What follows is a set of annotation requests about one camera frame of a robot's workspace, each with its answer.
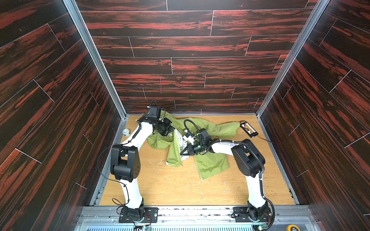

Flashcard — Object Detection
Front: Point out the black battery pack with label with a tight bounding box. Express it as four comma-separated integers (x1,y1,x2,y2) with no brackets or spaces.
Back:
240,120,258,138

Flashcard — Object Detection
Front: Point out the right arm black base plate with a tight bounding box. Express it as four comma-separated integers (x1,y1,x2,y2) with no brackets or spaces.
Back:
231,207,274,223

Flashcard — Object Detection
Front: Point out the green zip-up jacket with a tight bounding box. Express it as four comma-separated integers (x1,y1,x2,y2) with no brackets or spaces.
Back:
147,113,240,180

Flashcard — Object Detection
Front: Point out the yellow round tape measure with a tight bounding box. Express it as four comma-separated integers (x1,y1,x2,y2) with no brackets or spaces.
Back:
286,224,301,231

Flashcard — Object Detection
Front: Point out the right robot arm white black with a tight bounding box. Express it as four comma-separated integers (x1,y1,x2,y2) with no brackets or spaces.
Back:
180,129,275,226

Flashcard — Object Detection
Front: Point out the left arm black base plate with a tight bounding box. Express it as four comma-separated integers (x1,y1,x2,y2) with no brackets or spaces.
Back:
119,207,159,223

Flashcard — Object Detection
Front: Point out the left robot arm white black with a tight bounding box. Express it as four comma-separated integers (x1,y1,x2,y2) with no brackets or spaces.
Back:
110,117,174,218

